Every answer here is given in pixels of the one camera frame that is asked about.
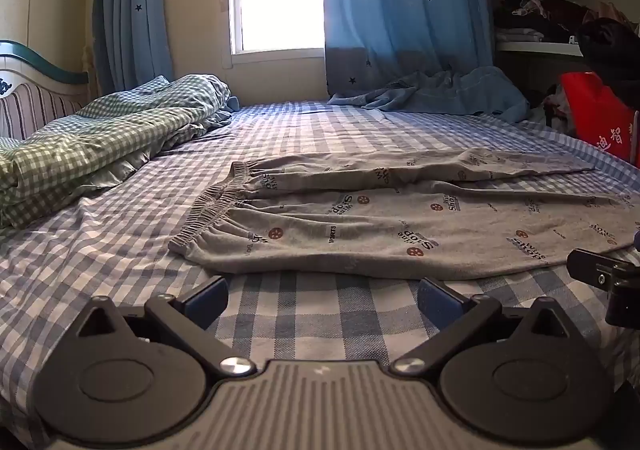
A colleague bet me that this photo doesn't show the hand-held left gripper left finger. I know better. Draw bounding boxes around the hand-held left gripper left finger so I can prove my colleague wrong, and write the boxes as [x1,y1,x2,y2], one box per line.
[75,276,257,378]

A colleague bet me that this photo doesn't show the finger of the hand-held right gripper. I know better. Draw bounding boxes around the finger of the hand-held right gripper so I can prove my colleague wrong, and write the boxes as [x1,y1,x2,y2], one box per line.
[567,249,640,291]

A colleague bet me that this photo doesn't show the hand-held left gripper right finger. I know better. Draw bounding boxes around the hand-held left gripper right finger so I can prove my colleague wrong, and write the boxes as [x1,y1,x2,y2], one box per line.
[389,278,571,377]

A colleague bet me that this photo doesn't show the grey printed pants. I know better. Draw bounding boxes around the grey printed pants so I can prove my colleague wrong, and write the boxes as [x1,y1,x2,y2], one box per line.
[168,146,640,279]

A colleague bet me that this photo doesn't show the red bag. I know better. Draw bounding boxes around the red bag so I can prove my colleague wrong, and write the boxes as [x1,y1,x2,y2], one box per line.
[559,72,640,167]

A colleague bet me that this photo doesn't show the heap of mixed clothes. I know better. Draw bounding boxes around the heap of mixed clothes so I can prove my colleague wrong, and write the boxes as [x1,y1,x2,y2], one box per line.
[527,82,576,137]

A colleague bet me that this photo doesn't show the green checkered quilt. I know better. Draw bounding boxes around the green checkered quilt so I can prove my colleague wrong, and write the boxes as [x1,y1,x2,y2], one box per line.
[0,74,240,229]

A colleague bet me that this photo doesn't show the bed with blue checkered sheet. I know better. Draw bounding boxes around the bed with blue checkered sheet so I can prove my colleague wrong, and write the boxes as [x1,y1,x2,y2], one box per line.
[0,100,640,450]

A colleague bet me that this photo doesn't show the black cloth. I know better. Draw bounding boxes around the black cloth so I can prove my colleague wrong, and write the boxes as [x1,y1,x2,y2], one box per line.
[574,18,640,86]

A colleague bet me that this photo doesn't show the folded light clothes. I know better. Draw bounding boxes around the folded light clothes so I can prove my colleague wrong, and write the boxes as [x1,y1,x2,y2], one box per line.
[495,28,546,43]

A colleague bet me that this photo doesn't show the pile of dark clothes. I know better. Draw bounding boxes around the pile of dark clothes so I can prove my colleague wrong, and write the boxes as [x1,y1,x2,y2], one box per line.
[495,0,608,44]

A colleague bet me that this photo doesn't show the striped headboard with teal trim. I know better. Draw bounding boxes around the striped headboard with teal trim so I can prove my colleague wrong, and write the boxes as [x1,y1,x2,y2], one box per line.
[0,40,91,141]

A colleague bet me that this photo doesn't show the narrow blue star curtain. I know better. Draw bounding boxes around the narrow blue star curtain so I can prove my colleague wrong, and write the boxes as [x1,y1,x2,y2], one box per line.
[91,0,173,95]

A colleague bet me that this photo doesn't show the wide blue star curtain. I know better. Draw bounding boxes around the wide blue star curtain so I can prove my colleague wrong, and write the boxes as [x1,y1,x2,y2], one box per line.
[320,0,496,95]

